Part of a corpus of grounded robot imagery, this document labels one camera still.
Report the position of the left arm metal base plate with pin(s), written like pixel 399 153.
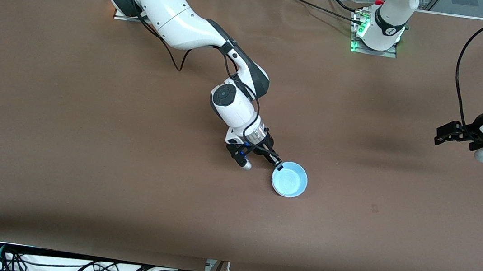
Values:
pixel 391 54

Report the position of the blue bowl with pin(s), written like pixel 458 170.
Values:
pixel 290 182

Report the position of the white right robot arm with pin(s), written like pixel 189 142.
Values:
pixel 178 14

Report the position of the brown table cloth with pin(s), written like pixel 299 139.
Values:
pixel 213 223

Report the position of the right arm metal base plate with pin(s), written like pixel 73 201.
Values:
pixel 121 16

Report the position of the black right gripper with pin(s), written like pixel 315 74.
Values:
pixel 268 143

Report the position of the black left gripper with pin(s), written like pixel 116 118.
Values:
pixel 475 127

